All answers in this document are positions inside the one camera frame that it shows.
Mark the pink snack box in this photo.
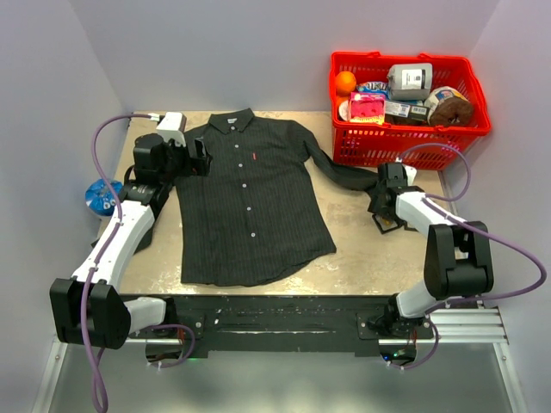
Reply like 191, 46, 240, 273
348, 92, 386, 125

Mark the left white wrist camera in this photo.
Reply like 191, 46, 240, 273
147, 112, 187, 147

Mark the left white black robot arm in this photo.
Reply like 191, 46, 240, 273
49, 133, 212, 349

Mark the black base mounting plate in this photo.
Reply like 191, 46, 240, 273
124, 294, 480, 360

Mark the black pinstriped button shirt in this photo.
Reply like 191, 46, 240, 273
175, 108, 377, 287

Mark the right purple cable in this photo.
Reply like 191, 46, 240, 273
387, 144, 548, 371

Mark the red plastic shopping basket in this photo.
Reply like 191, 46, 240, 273
328, 51, 492, 167

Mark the aluminium frame rail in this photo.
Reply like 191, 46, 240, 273
424, 171, 529, 413

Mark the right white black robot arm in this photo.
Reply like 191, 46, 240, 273
368, 162, 494, 338

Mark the white round labelled package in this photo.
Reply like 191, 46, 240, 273
424, 86, 468, 111

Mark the blue wrapped round package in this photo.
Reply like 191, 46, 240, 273
84, 179, 115, 217

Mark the grey labelled bag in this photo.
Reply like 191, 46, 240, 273
387, 63, 433, 101

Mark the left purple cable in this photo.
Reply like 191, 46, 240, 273
80, 114, 160, 413

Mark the black framed brooch card left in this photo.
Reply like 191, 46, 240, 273
372, 213, 406, 235

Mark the blue white barcode box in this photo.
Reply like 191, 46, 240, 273
384, 101, 429, 122

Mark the orange fruit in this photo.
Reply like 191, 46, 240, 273
335, 71, 356, 96

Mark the purple cable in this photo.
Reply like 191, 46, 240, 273
80, 114, 160, 413
387, 144, 548, 371

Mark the brown doughnut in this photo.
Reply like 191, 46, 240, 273
429, 97, 474, 126

